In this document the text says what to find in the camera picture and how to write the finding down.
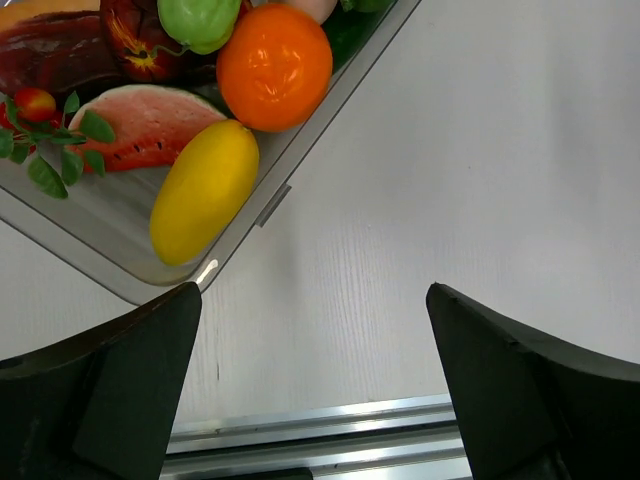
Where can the aluminium rail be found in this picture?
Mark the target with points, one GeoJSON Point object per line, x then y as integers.
{"type": "Point", "coordinates": [411, 438]}

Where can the orange toy orange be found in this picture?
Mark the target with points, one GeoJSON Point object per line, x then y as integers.
{"type": "Point", "coordinates": [276, 68]}

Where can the dark red toy apple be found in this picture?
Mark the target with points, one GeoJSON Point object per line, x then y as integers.
{"type": "Point", "coordinates": [143, 50]}

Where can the pink toy egg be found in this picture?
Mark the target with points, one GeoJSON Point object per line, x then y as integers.
{"type": "Point", "coordinates": [319, 10]}

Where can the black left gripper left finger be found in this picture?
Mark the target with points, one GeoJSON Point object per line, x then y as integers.
{"type": "Point", "coordinates": [102, 403]}

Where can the yellow toy mango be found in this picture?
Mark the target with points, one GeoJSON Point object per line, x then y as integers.
{"type": "Point", "coordinates": [208, 184]}

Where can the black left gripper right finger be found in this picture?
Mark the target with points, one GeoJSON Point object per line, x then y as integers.
{"type": "Point", "coordinates": [530, 405]}

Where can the dark green toy cucumber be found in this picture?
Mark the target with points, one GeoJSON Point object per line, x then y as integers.
{"type": "Point", "coordinates": [350, 26]}

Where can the clear plastic food tray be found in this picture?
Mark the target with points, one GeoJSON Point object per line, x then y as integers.
{"type": "Point", "coordinates": [102, 228]}

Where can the toy raw meat slab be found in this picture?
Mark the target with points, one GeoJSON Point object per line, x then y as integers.
{"type": "Point", "coordinates": [58, 51]}

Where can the light green toy starfruit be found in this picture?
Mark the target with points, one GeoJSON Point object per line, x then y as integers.
{"type": "Point", "coordinates": [203, 26]}

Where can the toy watermelon slice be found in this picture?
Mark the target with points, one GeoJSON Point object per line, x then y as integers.
{"type": "Point", "coordinates": [152, 124]}

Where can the toy cherry tomato sprig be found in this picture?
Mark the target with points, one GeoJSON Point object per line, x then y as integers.
{"type": "Point", "coordinates": [51, 142]}

